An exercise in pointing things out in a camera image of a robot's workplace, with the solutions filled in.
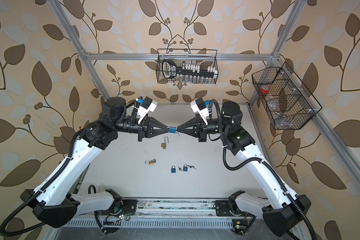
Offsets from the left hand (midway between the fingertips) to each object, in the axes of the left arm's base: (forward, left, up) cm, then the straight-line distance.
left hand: (168, 131), depth 53 cm
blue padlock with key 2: (+3, -6, -43) cm, 43 cm away
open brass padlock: (+18, +9, -43) cm, 48 cm away
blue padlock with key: (+2, +1, -42) cm, 42 cm away
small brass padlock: (+5, +15, -43) cm, 46 cm away
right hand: (+1, -4, -1) cm, 4 cm away
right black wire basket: (+32, -59, -11) cm, 68 cm away
